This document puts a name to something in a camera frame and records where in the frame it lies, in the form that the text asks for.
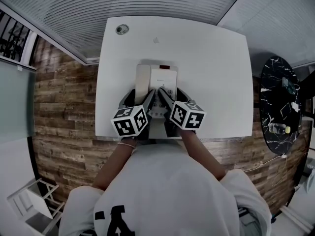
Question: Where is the person's left forearm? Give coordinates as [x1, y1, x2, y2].
[92, 136, 137, 191]

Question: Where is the person's white printed shirt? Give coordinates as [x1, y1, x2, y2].
[59, 141, 273, 236]

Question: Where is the clear plastic bottle yellow cap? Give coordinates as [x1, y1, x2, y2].
[268, 123, 291, 134]

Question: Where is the white frame shelf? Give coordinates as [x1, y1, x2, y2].
[6, 177, 65, 233]

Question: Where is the white floor cable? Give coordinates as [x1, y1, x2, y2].
[243, 153, 288, 187]

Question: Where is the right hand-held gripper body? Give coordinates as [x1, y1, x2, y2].
[163, 101, 206, 139]

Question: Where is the white square table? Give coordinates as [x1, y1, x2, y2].
[94, 16, 254, 140]

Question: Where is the black metal railing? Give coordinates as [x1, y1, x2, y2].
[0, 10, 37, 63]

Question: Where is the person's right forearm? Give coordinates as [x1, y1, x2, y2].
[181, 129, 226, 181]

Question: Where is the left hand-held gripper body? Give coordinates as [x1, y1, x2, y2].
[110, 106, 151, 140]

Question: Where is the green wrapped packet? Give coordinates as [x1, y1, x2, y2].
[282, 77, 300, 94]

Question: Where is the flat black card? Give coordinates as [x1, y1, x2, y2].
[280, 102, 293, 119]

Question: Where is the white desk telephone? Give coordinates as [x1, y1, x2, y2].
[134, 63, 179, 119]

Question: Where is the black marble round table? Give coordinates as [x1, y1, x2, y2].
[259, 56, 303, 155]

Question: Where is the thin white wrist bracelet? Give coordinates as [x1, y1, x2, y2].
[117, 141, 136, 149]

